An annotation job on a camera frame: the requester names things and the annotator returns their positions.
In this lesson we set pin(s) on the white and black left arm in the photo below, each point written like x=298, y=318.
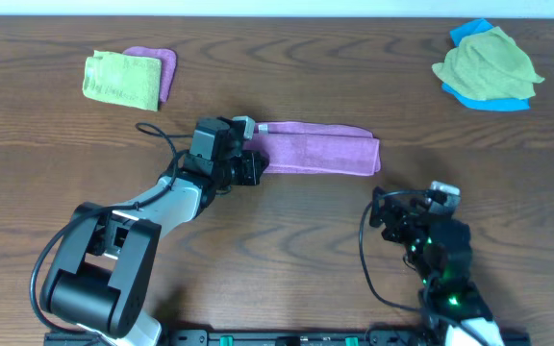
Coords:
x=92, y=276

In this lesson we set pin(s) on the purple microfiber cloth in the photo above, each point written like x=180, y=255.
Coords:
x=309, y=148

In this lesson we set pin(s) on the folded green cloth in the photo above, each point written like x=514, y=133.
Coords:
x=123, y=80

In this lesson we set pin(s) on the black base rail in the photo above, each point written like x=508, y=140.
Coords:
x=375, y=337

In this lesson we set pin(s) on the blue cloth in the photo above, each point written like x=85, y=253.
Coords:
x=478, y=26

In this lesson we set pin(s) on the folded purple cloth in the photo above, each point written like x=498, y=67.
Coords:
x=168, y=60

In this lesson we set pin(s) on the crumpled green cloth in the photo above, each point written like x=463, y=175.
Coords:
x=489, y=66

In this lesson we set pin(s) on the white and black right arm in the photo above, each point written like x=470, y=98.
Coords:
x=437, y=246

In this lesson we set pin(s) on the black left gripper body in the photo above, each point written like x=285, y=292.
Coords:
x=242, y=170

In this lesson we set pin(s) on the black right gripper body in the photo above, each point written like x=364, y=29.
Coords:
x=401, y=229

